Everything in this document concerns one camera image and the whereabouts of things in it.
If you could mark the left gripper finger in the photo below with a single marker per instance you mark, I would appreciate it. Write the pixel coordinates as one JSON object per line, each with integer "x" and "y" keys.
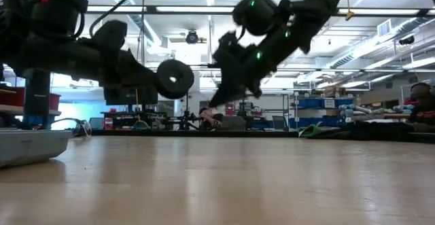
{"x": 152, "y": 80}

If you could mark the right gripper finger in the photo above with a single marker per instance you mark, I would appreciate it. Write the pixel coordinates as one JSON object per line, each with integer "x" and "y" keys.
{"x": 227, "y": 96}

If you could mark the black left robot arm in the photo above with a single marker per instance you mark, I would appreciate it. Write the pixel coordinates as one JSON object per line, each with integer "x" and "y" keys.
{"x": 51, "y": 48}

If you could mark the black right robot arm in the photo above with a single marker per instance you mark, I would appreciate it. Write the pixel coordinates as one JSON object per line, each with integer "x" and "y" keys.
{"x": 306, "y": 11}

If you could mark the black computer monitor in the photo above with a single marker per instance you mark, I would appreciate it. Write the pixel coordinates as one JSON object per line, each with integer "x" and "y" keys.
{"x": 119, "y": 100}

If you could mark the white building column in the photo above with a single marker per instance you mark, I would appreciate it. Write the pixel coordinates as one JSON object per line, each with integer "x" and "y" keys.
{"x": 195, "y": 92}

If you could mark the distant black robot rig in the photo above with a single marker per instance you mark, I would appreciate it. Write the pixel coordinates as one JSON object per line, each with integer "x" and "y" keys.
{"x": 186, "y": 119}

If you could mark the clear safety glasses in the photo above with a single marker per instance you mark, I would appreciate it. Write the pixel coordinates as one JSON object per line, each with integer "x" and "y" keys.
{"x": 83, "y": 128}

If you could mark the red storage bin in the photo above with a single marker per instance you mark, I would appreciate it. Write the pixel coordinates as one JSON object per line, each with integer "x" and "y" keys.
{"x": 55, "y": 102}
{"x": 13, "y": 97}

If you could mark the green circuit board device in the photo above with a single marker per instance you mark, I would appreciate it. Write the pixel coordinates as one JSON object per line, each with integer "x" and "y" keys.
{"x": 311, "y": 131}

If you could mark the black pillar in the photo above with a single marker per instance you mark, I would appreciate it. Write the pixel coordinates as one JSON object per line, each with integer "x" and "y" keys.
{"x": 37, "y": 102}

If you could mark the grey plastic tool case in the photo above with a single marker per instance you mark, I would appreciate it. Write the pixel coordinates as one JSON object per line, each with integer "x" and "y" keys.
{"x": 30, "y": 147}

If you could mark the wooden shelf board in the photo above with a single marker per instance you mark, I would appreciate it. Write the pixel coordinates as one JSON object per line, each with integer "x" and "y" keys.
{"x": 10, "y": 108}

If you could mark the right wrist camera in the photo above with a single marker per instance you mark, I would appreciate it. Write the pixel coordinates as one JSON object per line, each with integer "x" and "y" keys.
{"x": 228, "y": 38}

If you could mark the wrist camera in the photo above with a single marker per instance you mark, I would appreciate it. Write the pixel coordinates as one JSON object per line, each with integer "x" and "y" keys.
{"x": 228, "y": 38}
{"x": 110, "y": 34}

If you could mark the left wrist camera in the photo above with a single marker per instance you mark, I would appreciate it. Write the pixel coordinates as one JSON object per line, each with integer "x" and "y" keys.
{"x": 110, "y": 34}

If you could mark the black aluminium table frame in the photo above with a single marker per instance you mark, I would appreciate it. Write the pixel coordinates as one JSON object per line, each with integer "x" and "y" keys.
{"x": 170, "y": 133}

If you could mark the black overhead camera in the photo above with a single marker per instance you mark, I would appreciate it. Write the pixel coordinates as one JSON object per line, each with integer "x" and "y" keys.
{"x": 192, "y": 37}

